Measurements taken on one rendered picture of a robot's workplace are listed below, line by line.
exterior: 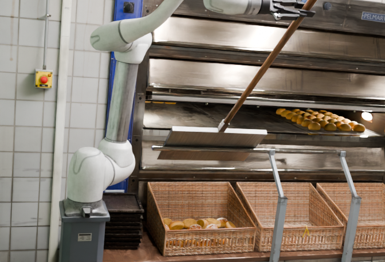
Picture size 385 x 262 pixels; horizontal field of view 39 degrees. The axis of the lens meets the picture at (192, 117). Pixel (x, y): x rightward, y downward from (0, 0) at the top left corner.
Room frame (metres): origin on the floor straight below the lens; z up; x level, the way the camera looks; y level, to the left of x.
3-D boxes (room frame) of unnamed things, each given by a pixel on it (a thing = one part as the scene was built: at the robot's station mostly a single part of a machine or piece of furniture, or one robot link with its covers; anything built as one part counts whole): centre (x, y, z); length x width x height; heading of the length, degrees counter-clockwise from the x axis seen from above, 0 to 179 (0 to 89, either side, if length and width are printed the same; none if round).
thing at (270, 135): (3.51, -0.55, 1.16); 1.80 x 0.06 x 0.04; 108
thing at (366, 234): (3.43, -1.23, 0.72); 0.56 x 0.49 x 0.28; 109
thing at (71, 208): (2.25, 0.43, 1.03); 0.22 x 0.18 x 0.06; 18
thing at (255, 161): (3.49, -0.56, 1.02); 1.79 x 0.11 x 0.19; 108
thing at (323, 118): (4.09, -0.98, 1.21); 0.61 x 0.48 x 0.06; 18
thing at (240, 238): (3.06, -0.10, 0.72); 0.56 x 0.49 x 0.28; 109
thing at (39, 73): (2.99, 0.85, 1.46); 0.10 x 0.07 x 0.10; 108
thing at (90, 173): (2.28, 0.44, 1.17); 0.18 x 0.16 x 0.22; 154
